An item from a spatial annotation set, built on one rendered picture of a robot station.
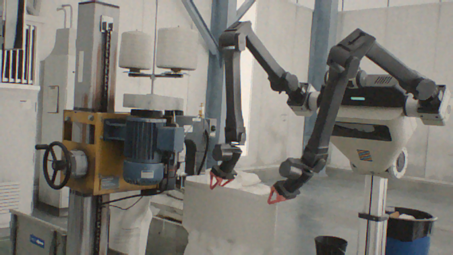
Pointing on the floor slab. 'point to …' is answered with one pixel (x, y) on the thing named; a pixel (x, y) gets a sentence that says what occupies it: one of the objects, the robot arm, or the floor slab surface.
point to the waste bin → (408, 231)
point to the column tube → (95, 79)
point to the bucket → (330, 245)
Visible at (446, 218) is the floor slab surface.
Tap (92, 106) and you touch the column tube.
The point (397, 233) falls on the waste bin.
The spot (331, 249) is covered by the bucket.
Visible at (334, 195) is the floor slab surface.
